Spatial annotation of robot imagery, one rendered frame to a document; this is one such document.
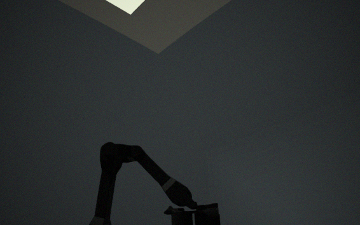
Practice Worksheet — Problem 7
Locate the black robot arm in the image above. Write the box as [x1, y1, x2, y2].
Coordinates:
[89, 142, 220, 225]

